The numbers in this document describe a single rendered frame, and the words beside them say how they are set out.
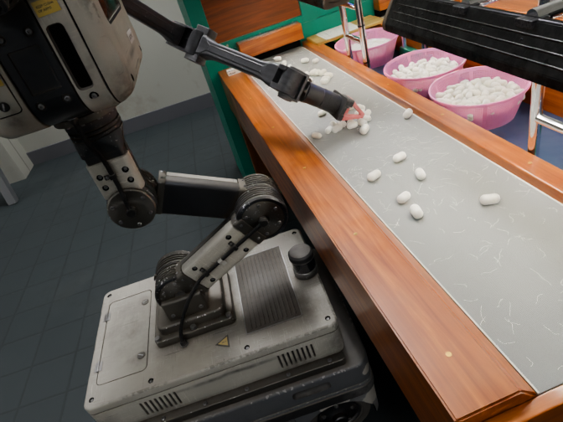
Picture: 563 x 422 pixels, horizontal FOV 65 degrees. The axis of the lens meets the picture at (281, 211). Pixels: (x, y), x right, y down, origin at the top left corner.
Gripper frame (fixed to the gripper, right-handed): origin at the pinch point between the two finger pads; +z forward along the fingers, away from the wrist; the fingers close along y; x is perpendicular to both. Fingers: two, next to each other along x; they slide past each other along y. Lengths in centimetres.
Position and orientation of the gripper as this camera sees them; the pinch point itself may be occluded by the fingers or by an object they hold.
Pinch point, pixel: (361, 115)
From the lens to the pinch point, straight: 134.8
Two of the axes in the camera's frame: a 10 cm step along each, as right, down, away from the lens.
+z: 8.7, 2.4, 4.2
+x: -4.1, 8.3, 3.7
